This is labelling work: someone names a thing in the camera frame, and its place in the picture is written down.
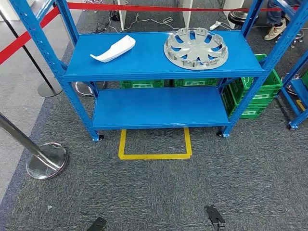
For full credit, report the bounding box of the silver wheel hubcap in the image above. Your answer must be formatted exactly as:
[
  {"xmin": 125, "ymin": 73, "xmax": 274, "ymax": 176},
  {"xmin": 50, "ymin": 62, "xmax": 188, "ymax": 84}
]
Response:
[{"xmin": 164, "ymin": 27, "xmax": 229, "ymax": 70}]

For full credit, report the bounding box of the blue metal shelf rack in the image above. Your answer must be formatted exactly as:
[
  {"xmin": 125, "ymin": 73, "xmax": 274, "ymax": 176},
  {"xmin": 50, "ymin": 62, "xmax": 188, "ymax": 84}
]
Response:
[
  {"xmin": 9, "ymin": 0, "xmax": 308, "ymax": 142},
  {"xmin": 280, "ymin": 48, "xmax": 308, "ymax": 131}
]

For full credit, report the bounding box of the white curved plastic part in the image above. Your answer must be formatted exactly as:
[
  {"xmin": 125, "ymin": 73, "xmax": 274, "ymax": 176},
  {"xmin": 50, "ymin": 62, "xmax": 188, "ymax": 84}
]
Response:
[{"xmin": 90, "ymin": 35, "xmax": 136, "ymax": 63}]

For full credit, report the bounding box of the black stanchion with chrome base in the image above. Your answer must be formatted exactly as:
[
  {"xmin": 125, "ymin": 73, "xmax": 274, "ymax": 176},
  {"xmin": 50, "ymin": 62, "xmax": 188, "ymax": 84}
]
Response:
[{"xmin": 75, "ymin": 81, "xmax": 106, "ymax": 98}]

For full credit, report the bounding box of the red barrier belt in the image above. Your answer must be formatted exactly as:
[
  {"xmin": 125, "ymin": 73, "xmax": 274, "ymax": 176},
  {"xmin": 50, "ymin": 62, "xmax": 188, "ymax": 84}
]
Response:
[
  {"xmin": 0, "ymin": 7, "xmax": 60, "ymax": 65},
  {"xmin": 67, "ymin": 2, "xmax": 300, "ymax": 13}
]

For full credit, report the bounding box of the black robot right foot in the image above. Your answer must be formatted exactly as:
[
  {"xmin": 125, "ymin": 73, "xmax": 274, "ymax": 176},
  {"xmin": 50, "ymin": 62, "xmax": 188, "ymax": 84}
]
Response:
[{"xmin": 204, "ymin": 204, "xmax": 226, "ymax": 231}]

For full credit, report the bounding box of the black robot foot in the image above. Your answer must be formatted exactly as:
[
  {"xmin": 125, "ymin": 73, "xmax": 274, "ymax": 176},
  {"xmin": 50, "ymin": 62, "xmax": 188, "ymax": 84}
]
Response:
[
  {"xmin": 87, "ymin": 217, "xmax": 108, "ymax": 231},
  {"xmin": 204, "ymin": 204, "xmax": 226, "ymax": 231}
]

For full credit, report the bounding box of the black robot left foot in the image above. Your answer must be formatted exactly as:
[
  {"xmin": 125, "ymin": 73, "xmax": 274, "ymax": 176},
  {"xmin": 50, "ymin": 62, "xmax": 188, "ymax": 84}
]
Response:
[{"xmin": 87, "ymin": 217, "xmax": 108, "ymax": 231}]

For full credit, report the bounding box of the black round stool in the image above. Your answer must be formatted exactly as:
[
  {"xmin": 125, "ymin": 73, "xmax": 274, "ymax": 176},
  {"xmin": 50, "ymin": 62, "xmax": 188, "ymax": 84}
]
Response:
[{"xmin": 227, "ymin": 9, "xmax": 259, "ymax": 29}]

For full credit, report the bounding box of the white cabinet panel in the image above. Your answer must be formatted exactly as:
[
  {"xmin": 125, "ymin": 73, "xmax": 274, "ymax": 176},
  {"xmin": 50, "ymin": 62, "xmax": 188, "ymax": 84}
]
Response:
[{"xmin": 225, "ymin": 0, "xmax": 245, "ymax": 20}]

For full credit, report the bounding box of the chrome stool base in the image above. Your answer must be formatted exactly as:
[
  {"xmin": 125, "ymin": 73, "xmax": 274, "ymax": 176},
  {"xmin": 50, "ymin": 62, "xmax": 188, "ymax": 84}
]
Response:
[
  {"xmin": 290, "ymin": 30, "xmax": 304, "ymax": 49},
  {"xmin": 281, "ymin": 73, "xmax": 301, "ymax": 95}
]

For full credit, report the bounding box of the person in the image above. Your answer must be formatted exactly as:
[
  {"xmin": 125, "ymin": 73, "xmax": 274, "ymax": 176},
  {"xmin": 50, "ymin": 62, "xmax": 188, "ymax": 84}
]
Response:
[{"xmin": 264, "ymin": 0, "xmax": 304, "ymax": 41}]

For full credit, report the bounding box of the white floor cable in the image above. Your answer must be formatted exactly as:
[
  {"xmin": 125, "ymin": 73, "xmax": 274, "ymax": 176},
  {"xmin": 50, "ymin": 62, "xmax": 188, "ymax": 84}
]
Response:
[{"xmin": 108, "ymin": 13, "xmax": 174, "ymax": 34}]

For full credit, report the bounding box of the white desk frame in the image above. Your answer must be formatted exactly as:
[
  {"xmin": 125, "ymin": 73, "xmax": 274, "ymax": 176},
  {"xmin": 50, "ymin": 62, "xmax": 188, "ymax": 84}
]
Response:
[{"xmin": 117, "ymin": 0, "xmax": 193, "ymax": 31}]

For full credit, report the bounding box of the black power adapter with cables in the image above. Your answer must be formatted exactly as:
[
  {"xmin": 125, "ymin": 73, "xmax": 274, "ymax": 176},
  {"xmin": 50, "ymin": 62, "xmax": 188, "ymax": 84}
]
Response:
[{"xmin": 91, "ymin": 20, "xmax": 109, "ymax": 34}]

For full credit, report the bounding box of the thin black stanchion post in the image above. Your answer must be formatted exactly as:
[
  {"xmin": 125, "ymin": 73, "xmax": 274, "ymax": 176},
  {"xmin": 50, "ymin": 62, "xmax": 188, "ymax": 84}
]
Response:
[{"xmin": 0, "ymin": 9, "xmax": 63, "ymax": 98}]

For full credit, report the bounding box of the chrome stanchion post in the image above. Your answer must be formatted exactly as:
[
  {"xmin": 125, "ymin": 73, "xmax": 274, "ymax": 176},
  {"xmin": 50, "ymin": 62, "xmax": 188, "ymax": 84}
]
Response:
[{"xmin": 0, "ymin": 112, "xmax": 68, "ymax": 180}]

